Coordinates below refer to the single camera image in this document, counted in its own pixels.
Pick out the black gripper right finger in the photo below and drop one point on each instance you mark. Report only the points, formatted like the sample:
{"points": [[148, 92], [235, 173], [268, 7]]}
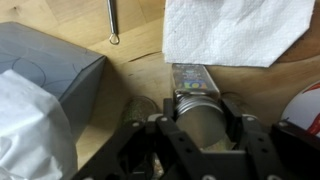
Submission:
{"points": [[248, 133]]}

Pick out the white red utensil crock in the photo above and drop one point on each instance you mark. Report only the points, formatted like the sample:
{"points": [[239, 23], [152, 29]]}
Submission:
{"points": [[305, 108]]}

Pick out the grey-blue tissue box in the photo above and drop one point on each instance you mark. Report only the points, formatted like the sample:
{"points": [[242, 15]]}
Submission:
{"points": [[50, 63]]}

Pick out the white tissue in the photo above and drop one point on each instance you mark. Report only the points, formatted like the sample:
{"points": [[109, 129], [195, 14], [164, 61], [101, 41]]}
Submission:
{"points": [[30, 126]]}

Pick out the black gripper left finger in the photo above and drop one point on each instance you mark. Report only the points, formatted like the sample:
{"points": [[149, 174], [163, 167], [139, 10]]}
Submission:
{"points": [[173, 133]]}

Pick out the crumpled white paper towel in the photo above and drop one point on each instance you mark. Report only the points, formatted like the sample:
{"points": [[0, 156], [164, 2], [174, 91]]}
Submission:
{"points": [[233, 30]]}

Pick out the green herb spice jar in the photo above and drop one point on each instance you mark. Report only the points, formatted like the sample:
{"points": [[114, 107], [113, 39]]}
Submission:
{"points": [[138, 110]]}

